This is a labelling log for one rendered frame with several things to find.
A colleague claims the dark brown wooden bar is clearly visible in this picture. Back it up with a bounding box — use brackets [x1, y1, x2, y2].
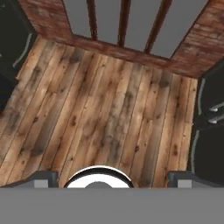
[143, 0, 173, 55]
[116, 0, 132, 48]
[86, 0, 99, 41]

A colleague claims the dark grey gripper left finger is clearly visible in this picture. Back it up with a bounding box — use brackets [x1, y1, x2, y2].
[1, 170, 60, 189]

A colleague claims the black cabinet with grey trim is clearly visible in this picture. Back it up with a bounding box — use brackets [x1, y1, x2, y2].
[0, 0, 39, 112]

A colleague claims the silver bar handle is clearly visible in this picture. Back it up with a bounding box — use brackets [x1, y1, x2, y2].
[207, 114, 224, 125]
[208, 101, 224, 114]

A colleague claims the round white and black base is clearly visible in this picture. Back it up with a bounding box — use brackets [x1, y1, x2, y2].
[63, 164, 136, 189]

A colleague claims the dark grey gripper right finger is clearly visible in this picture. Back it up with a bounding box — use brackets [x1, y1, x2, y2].
[167, 170, 224, 189]

